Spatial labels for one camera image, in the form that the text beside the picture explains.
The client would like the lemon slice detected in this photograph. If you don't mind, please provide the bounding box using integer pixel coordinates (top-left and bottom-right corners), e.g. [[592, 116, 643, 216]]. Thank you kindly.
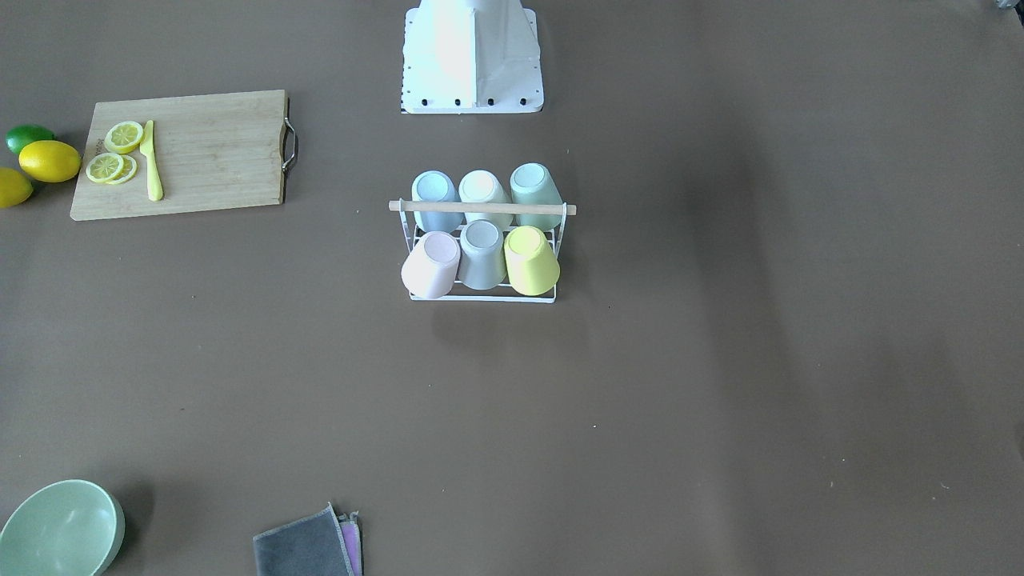
[[84, 152, 138, 186], [102, 121, 144, 154]]

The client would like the grey folded cloth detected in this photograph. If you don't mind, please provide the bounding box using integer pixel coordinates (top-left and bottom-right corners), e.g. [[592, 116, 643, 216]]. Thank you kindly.
[[253, 504, 362, 575]]

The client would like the light blue plastic cup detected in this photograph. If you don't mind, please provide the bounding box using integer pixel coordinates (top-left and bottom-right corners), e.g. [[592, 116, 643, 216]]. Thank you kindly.
[[412, 170, 464, 233]]

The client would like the whole yellow lemon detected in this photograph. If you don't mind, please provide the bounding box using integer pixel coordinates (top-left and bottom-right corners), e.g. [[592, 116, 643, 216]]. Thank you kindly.
[[0, 167, 34, 209], [18, 141, 82, 183]]

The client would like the green bowl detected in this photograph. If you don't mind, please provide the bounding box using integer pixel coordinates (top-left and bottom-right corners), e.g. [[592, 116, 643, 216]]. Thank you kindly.
[[1, 480, 126, 575]]

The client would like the yellow plastic knife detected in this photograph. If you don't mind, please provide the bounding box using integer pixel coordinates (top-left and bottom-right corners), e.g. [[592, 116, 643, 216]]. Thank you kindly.
[[139, 120, 164, 202]]

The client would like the yellow plastic cup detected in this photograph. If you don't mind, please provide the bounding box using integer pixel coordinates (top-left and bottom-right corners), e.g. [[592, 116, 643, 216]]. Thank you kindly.
[[503, 227, 561, 296]]

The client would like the cream plastic cup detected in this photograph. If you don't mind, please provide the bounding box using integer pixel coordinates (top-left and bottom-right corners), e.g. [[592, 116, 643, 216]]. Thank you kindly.
[[458, 169, 514, 232]]

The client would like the green lime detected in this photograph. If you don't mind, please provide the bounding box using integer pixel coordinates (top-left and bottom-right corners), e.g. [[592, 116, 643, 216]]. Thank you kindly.
[[5, 124, 56, 156]]

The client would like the green plastic cup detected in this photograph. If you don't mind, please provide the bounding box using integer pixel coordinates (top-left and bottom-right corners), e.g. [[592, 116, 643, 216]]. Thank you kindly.
[[510, 162, 563, 232]]

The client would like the pink plastic cup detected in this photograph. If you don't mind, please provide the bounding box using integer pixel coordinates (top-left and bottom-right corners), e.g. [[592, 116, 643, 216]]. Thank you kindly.
[[400, 232, 462, 299]]

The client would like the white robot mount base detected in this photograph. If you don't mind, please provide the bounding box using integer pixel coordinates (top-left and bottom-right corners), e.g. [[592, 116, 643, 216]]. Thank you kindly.
[[400, 1, 545, 114]]

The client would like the white wire cup holder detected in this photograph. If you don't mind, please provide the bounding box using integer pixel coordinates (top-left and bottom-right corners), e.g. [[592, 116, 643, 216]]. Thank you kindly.
[[389, 198, 577, 304]]

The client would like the grey plastic cup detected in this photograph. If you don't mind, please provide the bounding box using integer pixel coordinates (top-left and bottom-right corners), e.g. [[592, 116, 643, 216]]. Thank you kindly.
[[458, 220, 507, 290]]

